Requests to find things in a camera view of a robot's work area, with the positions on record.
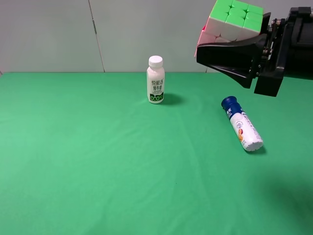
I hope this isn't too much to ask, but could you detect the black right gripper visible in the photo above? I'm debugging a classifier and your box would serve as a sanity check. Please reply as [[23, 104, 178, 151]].
[[197, 7, 313, 97]]

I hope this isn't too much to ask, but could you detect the colourful puzzle cube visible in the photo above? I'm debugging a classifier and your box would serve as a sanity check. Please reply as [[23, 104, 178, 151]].
[[197, 0, 264, 46]]

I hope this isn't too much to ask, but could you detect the blue capped white bottle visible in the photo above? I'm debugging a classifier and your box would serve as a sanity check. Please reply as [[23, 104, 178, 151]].
[[221, 96, 264, 152]]

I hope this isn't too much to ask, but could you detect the white milk bottle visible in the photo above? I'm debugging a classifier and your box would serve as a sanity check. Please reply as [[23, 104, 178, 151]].
[[147, 55, 165, 104]]

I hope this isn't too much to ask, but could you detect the green table cloth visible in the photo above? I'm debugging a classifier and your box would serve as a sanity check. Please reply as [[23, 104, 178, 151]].
[[0, 73, 313, 235]]

